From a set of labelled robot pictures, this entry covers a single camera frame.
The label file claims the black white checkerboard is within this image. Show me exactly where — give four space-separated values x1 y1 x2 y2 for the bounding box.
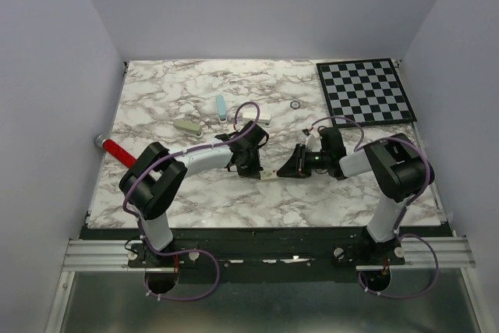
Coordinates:
316 58 416 128

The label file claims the beige green stapler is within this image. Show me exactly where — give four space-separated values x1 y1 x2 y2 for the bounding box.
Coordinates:
173 119 203 138

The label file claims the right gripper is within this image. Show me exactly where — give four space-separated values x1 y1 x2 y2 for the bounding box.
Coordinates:
277 143 331 179

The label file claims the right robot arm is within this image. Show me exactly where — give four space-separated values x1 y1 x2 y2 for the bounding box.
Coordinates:
277 127 434 264

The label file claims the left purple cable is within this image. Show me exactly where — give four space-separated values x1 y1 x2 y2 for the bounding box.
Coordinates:
122 102 262 303

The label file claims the aluminium rail frame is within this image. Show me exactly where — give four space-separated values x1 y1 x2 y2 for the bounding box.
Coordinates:
45 228 483 332

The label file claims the purple cable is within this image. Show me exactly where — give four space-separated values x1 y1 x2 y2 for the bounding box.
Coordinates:
310 116 440 299
122 102 262 303

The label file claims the red handled tool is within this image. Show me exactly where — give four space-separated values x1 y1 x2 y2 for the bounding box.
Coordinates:
94 134 136 168

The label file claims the light blue stapler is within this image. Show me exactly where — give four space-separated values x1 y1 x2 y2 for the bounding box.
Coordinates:
215 94 227 122

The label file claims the staple box sleeve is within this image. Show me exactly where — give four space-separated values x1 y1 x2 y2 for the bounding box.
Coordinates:
260 169 278 181

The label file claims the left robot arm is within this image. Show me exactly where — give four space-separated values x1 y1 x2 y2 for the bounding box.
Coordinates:
119 121 269 267

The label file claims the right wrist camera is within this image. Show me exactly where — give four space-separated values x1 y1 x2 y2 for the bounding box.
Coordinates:
302 129 320 151

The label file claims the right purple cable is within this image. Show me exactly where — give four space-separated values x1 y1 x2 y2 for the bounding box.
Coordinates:
310 116 440 299

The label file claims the black mounting base plate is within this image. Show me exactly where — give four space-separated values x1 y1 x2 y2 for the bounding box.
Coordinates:
80 225 409 285

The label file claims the white stapler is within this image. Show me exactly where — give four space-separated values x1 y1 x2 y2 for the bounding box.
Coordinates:
242 111 271 127

